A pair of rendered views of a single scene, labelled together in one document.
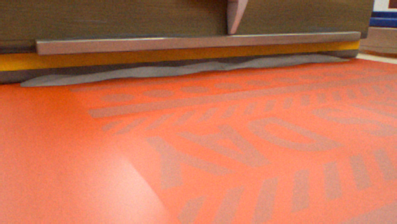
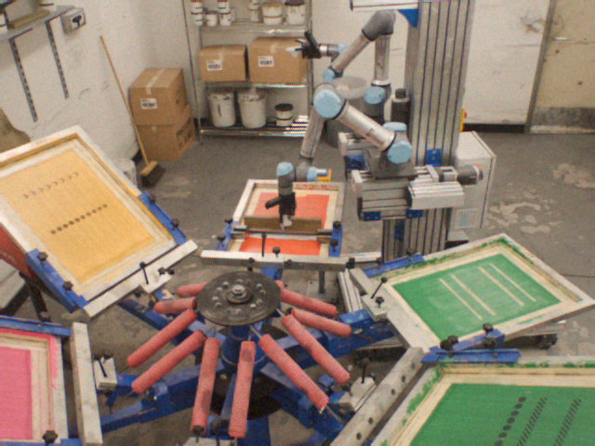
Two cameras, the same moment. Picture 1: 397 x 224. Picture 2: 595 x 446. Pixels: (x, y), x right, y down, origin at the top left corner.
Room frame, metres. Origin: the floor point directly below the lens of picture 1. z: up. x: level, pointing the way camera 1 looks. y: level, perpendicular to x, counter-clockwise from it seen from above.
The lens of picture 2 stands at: (2.28, 1.55, 2.59)
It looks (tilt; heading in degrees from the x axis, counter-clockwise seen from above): 33 degrees down; 218
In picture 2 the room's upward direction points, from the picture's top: 2 degrees counter-clockwise
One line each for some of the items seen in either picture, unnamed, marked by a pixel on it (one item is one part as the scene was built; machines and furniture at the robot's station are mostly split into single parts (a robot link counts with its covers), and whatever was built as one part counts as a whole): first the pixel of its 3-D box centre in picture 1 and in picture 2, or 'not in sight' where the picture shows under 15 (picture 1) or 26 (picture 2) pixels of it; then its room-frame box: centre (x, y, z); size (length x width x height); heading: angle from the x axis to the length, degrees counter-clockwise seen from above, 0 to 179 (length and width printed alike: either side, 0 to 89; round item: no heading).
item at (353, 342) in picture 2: not in sight; (387, 331); (0.65, 0.75, 0.90); 1.24 x 0.06 x 0.06; 149
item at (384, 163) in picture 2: not in sight; (392, 157); (-0.09, 0.36, 1.31); 0.15 x 0.15 x 0.10
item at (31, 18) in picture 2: not in sight; (26, 19); (0.20, -2.28, 1.77); 0.41 x 0.10 x 0.03; 25
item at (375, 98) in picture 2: not in sight; (374, 100); (-0.47, 0.03, 1.42); 0.13 x 0.12 x 0.14; 15
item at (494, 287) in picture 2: not in sight; (448, 284); (0.41, 0.90, 1.05); 1.08 x 0.61 x 0.23; 149
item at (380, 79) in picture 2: not in sight; (381, 58); (-0.59, -0.01, 1.63); 0.15 x 0.12 x 0.55; 15
